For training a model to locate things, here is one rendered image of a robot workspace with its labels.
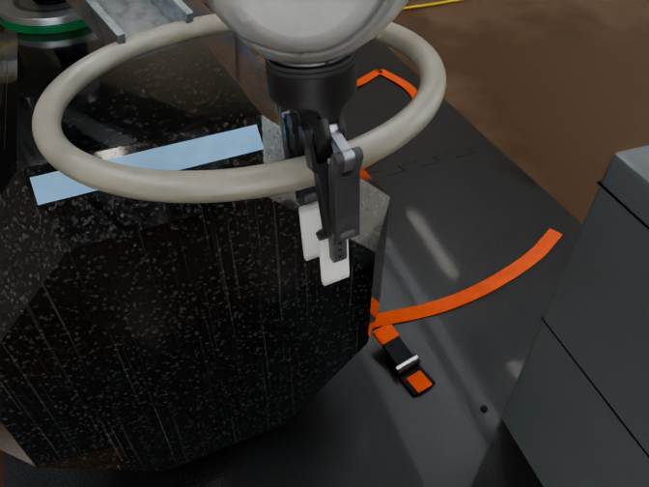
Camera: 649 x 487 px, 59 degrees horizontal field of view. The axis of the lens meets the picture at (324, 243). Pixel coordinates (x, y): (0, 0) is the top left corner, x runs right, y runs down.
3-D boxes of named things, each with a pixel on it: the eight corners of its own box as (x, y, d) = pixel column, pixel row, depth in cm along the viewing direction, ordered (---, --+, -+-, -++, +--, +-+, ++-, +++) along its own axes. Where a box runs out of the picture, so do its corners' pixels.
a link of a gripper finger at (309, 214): (300, 210, 58) (297, 206, 58) (306, 262, 62) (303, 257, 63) (327, 201, 59) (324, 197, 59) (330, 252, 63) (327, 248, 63)
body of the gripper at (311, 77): (376, 55, 44) (376, 158, 50) (327, 25, 50) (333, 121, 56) (287, 77, 42) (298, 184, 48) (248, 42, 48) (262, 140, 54)
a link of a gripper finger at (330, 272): (344, 219, 56) (348, 223, 55) (347, 272, 60) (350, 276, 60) (316, 229, 55) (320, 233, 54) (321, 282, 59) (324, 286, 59)
